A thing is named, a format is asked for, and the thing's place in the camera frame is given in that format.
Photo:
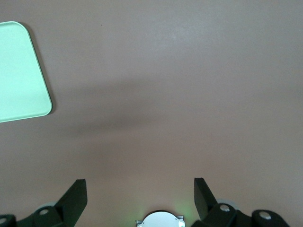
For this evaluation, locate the brown table mat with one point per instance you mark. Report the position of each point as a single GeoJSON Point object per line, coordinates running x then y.
{"type": "Point", "coordinates": [177, 94]}

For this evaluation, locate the light green rectangular tray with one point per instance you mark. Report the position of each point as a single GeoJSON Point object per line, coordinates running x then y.
{"type": "Point", "coordinates": [19, 71]}

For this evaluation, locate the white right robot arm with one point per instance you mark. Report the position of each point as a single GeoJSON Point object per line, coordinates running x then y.
{"type": "Point", "coordinates": [161, 220]}

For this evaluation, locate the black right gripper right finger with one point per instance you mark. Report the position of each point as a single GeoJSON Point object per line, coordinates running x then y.
{"type": "Point", "coordinates": [210, 212]}

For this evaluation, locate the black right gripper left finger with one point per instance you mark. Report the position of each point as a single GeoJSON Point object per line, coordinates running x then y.
{"type": "Point", "coordinates": [66, 208]}

